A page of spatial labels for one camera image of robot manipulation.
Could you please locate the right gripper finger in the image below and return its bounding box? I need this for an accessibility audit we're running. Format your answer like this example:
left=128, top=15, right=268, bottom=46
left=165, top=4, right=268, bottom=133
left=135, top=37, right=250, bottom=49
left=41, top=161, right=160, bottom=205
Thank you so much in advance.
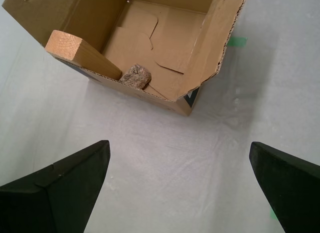
left=248, top=141, right=320, bottom=233
left=0, top=139, right=111, bottom=233

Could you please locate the speckled beige rock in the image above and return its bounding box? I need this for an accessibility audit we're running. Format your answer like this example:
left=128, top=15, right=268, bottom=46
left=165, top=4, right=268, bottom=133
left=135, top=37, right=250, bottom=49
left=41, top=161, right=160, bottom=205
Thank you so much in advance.
left=117, top=63, right=153, bottom=90

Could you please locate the light wooden block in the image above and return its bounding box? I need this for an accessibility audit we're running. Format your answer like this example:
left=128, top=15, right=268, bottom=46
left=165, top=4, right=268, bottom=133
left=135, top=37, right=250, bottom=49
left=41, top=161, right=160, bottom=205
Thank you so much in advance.
left=44, top=29, right=123, bottom=81

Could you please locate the brown cardboard box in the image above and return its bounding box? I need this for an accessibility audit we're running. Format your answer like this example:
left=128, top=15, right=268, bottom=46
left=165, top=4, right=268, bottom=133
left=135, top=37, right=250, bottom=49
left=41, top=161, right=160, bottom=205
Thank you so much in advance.
left=1, top=0, right=248, bottom=118

